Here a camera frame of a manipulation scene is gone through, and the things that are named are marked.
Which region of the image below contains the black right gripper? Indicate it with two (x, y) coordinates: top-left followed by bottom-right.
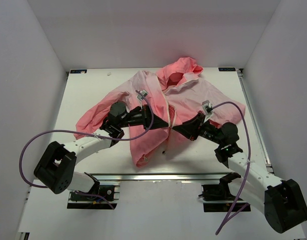
(173, 112), (224, 146)

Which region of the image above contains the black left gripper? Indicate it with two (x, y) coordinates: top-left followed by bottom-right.
(119, 104), (168, 131)

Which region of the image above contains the pink hooded zip jacket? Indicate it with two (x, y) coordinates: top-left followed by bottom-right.
(73, 56), (247, 168)

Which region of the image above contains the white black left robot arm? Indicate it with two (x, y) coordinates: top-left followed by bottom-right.
(34, 101), (168, 200)

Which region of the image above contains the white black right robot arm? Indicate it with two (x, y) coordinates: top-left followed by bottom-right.
(173, 113), (307, 234)

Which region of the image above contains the blue label sticker right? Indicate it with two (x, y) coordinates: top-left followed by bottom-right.
(218, 67), (236, 72)

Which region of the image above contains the blue label sticker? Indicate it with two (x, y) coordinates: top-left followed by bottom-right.
(69, 69), (87, 74)
(218, 67), (236, 72)

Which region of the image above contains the blue label sticker left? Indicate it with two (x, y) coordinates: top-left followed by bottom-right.
(69, 69), (87, 74)

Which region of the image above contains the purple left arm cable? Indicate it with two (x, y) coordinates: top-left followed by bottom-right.
(19, 89), (156, 210)

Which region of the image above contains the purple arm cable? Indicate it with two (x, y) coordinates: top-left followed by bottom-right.
(210, 101), (252, 236)
(19, 89), (156, 210)

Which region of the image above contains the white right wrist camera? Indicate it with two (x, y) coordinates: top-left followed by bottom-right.
(201, 100), (213, 123)

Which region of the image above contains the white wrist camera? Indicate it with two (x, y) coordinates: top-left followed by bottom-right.
(136, 90), (148, 107)
(201, 100), (213, 123)

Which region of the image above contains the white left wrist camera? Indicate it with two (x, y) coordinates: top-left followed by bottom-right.
(136, 90), (148, 107)

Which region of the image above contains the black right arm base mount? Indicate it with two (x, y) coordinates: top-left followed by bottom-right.
(198, 172), (242, 213)

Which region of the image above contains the aluminium table frame rail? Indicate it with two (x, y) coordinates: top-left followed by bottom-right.
(92, 172), (228, 182)

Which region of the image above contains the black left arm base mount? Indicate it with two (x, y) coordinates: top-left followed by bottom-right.
(67, 173), (120, 210)

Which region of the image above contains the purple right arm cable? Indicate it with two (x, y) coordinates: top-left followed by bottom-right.
(210, 101), (252, 236)

